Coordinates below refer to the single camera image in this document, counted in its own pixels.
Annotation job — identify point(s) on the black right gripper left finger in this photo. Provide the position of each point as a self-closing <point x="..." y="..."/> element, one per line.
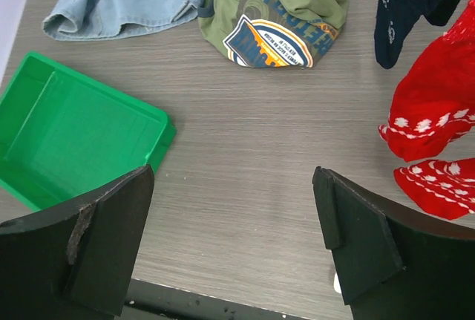
<point x="74" y="260"/>

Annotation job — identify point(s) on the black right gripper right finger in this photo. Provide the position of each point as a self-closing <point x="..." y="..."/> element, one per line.
<point x="393" y="262"/>

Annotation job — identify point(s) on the red snowflake sock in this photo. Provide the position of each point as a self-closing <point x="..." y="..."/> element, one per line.
<point x="434" y="103"/>
<point x="441" y="188"/>

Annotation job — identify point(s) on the green plastic tray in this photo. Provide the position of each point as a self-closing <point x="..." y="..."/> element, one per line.
<point x="64" y="134"/>

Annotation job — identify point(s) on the olive green printed shirt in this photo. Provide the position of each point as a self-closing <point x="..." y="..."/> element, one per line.
<point x="272" y="33"/>

